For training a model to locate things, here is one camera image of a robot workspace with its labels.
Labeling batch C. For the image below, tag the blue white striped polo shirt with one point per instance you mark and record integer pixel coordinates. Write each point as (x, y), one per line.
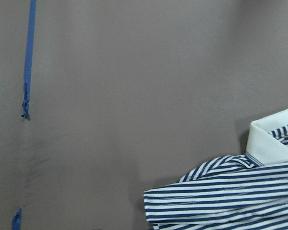
(243, 192)

